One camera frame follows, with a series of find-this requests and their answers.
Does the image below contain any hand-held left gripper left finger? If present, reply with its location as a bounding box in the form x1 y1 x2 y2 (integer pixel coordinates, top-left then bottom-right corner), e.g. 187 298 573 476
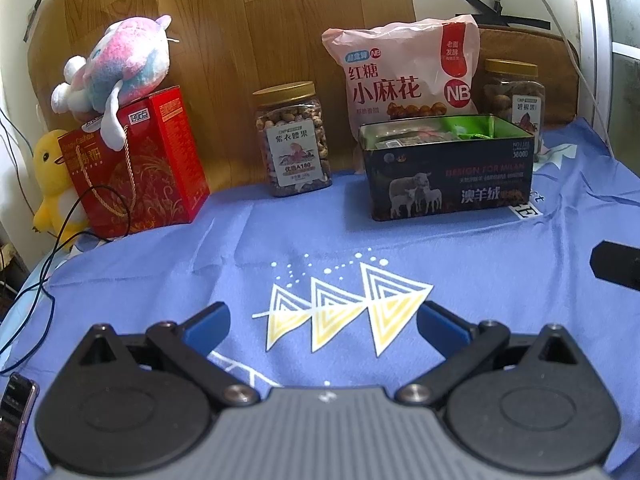
69 302 261 408

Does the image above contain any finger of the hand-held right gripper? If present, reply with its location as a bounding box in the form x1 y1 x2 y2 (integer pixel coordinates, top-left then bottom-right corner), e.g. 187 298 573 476
589 240 640 294

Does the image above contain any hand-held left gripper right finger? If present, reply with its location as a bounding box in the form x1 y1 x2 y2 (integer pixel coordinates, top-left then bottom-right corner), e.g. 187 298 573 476
397 300 591 406

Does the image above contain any dark tin box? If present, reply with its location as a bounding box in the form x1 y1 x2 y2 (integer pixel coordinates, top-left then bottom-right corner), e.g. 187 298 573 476
357 113 535 222

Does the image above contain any blue printed blanket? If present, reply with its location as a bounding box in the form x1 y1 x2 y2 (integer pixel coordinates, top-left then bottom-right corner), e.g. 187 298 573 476
0 117 640 480

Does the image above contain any red gift box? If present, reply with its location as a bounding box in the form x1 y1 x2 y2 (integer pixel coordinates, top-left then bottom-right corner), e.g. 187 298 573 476
59 86 211 240

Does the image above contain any brown padded board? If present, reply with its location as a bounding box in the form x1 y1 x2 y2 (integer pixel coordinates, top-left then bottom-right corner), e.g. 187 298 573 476
476 27 584 132

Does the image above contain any gold-lid nut jar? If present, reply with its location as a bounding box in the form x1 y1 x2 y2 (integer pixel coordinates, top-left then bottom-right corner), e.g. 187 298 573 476
482 58 546 162
252 81 334 198

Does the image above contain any green snack packet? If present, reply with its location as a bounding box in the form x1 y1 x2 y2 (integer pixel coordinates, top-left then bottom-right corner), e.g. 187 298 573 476
444 115 497 140

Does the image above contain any smartphone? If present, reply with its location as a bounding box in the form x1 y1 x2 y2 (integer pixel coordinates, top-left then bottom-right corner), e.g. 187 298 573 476
0 372 40 480

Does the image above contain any yellow duck plush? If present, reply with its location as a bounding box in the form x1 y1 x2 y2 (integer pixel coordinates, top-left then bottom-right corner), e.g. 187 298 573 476
32 129 92 235

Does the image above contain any pink snack bag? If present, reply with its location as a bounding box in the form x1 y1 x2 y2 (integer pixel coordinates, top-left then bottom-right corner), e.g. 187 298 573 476
321 14 482 122

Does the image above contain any pink and blue plush toy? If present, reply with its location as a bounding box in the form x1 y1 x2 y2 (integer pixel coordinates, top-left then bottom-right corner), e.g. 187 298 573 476
51 15 180 152

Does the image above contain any black tape cross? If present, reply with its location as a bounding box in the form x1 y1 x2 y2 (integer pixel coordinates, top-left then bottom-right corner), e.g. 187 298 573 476
457 0 551 31

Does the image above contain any wooden board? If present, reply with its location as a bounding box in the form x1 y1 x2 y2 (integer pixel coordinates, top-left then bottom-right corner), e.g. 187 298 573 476
27 0 417 202

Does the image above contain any black tape strip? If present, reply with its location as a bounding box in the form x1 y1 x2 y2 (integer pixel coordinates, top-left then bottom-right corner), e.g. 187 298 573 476
22 0 44 44

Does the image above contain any black cable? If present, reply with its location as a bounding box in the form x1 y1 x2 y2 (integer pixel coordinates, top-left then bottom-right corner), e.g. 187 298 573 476
0 185 132 375

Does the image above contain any white cable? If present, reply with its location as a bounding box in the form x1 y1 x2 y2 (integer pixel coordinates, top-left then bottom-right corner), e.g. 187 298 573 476
517 0 617 157

